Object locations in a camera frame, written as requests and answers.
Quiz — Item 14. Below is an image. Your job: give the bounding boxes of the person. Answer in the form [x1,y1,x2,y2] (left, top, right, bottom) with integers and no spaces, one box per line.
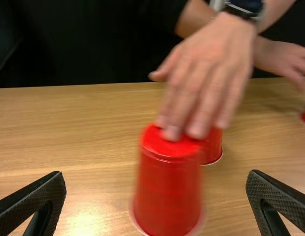
[147,0,305,146]

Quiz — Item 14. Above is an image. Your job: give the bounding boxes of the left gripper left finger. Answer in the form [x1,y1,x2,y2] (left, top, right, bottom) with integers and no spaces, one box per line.
[0,171,67,236]

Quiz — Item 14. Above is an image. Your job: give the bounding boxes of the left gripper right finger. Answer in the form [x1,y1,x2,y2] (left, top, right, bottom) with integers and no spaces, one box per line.
[245,169,305,236]

